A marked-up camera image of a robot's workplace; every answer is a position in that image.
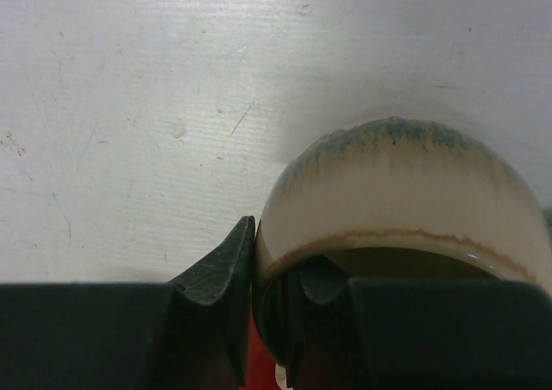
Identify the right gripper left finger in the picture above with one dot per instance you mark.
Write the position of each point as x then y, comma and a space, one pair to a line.
188, 333

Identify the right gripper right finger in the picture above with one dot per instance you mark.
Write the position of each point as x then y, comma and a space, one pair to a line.
348, 332

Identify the red mug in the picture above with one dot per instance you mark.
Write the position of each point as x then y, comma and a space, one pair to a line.
261, 365

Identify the beige mug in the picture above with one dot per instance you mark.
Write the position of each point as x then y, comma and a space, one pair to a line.
396, 199

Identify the green mug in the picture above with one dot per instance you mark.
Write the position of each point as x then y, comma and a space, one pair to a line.
547, 216

